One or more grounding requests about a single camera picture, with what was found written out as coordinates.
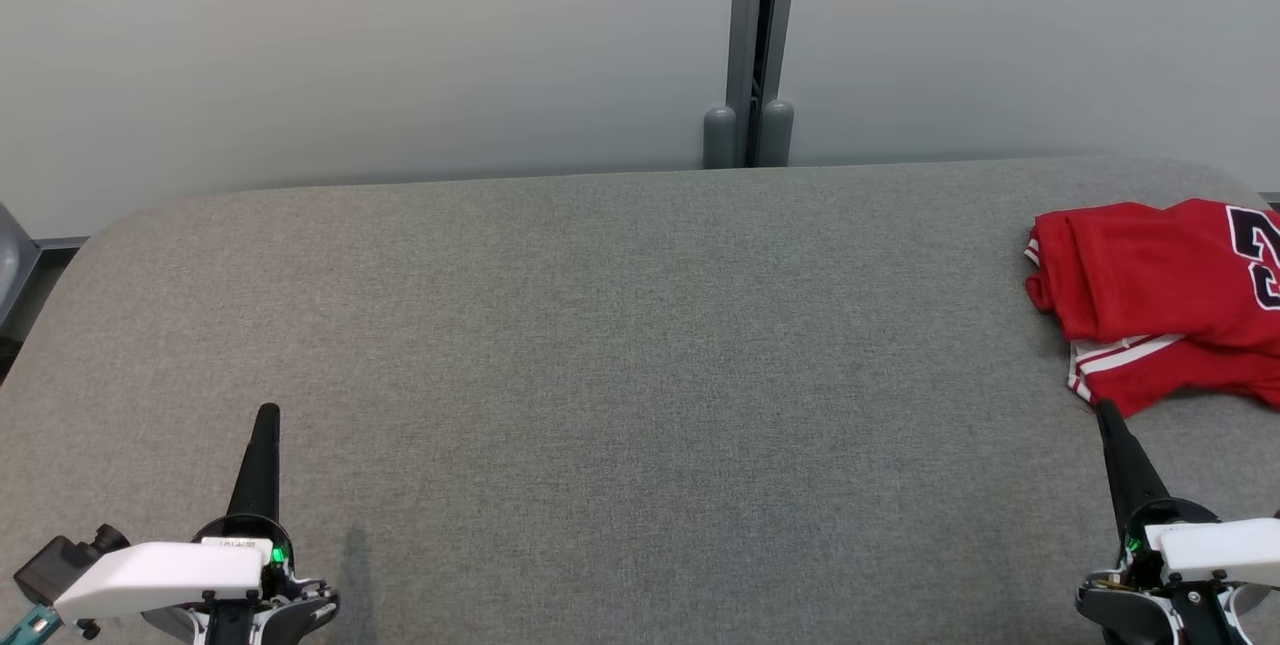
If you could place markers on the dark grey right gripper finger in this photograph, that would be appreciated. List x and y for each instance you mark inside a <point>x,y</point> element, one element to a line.
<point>1130,475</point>

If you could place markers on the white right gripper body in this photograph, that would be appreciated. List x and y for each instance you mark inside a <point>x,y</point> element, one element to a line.
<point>1210,565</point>

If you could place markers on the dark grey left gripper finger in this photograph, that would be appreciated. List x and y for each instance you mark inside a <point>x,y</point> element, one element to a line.
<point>258,475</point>

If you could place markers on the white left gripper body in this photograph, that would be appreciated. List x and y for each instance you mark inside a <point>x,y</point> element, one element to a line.
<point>170,575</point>

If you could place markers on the red Bulls 23 shorts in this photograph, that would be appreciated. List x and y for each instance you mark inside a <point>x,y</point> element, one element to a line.
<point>1180,380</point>

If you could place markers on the red white sports jersey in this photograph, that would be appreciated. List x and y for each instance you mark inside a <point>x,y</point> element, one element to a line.
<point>1150,265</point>

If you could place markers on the grey slanted partition leg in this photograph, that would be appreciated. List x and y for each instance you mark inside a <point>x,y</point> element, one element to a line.
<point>12,255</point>

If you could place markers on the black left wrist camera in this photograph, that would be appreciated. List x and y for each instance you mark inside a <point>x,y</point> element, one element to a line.
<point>60,565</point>

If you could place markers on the grey cylindrical post foot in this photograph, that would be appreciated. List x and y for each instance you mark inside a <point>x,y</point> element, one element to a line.
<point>776,135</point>
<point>720,140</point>

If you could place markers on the grey metal partition post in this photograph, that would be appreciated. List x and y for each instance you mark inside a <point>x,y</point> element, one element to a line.
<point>765,5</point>

